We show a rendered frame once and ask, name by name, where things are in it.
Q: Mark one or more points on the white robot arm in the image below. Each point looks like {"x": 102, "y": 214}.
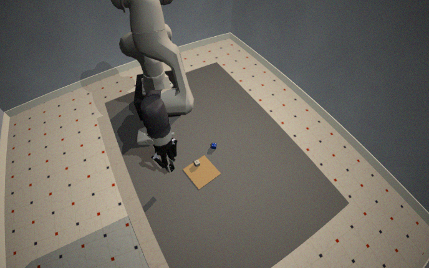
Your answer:
{"x": 150, "y": 43}

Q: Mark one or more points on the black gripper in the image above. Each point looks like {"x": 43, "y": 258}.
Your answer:
{"x": 161, "y": 150}

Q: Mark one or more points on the orange flat mat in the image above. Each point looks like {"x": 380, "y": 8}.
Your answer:
{"x": 202, "y": 174}

